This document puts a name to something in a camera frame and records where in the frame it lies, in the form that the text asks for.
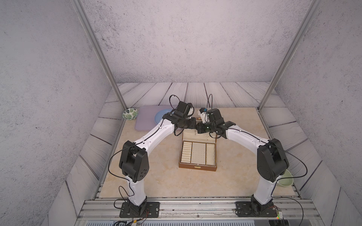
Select brown jewelry box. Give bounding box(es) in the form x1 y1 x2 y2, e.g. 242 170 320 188
179 129 217 171

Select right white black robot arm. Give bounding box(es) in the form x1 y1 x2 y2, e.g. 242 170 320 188
196 108 289 205

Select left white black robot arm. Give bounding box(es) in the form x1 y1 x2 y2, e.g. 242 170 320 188
119 101 196 206

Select blue plate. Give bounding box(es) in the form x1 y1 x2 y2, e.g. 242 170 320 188
154 109 172 125

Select green leaf patterned bowl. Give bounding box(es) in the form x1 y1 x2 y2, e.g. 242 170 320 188
122 108 139 121

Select pale green bowl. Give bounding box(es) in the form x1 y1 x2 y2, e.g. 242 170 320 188
277 169 294 187

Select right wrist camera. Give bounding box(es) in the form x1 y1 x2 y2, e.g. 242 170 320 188
198 108 209 123

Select left camera black cable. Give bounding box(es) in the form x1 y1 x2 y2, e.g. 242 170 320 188
169 94 182 112

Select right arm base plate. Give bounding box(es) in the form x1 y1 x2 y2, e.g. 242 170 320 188
235 201 278 218

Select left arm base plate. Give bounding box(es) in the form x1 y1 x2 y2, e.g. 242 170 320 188
119 201 160 218

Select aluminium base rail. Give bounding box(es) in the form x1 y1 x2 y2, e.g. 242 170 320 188
75 197 324 226

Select left aluminium frame post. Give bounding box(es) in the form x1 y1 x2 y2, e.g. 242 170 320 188
71 0 127 110

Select aluminium frame post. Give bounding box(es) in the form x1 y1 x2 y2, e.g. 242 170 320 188
257 0 322 112
71 0 127 110

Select right aluminium frame post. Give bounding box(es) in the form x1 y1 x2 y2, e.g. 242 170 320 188
257 0 322 112

